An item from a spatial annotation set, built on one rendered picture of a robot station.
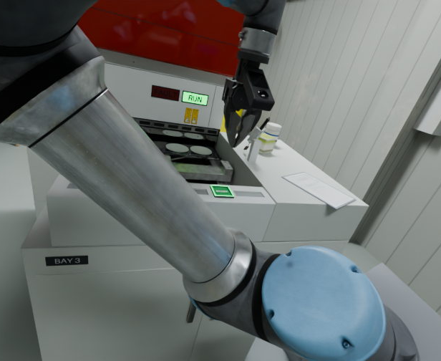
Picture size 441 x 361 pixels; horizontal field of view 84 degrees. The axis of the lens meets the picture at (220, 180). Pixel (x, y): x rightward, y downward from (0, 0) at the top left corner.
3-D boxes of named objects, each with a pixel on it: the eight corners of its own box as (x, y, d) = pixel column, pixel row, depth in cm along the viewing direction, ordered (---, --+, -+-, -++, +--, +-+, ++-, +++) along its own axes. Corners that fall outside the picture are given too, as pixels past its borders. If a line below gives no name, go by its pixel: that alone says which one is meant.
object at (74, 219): (61, 221, 65) (57, 174, 58) (250, 222, 83) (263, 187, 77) (50, 246, 57) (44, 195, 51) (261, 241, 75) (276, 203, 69)
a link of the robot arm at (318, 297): (394, 406, 27) (367, 382, 19) (281, 353, 36) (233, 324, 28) (398, 294, 33) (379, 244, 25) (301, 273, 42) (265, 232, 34)
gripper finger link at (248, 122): (238, 142, 67) (247, 108, 63) (245, 150, 62) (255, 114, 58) (227, 140, 66) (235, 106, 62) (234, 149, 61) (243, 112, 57)
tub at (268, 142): (249, 147, 108) (253, 132, 105) (259, 146, 113) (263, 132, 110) (262, 155, 103) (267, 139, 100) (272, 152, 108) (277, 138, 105)
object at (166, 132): (121, 143, 112) (122, 122, 107) (212, 152, 126) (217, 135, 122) (120, 145, 110) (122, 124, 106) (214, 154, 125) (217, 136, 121)
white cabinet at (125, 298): (84, 277, 143) (79, 146, 107) (237, 268, 175) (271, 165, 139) (49, 420, 89) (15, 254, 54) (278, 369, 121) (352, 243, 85)
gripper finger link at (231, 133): (227, 140, 66) (235, 106, 62) (234, 149, 61) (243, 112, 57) (216, 139, 65) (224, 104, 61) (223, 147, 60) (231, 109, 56)
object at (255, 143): (242, 155, 97) (250, 122, 91) (250, 156, 98) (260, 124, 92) (247, 162, 92) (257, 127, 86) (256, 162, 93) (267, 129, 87)
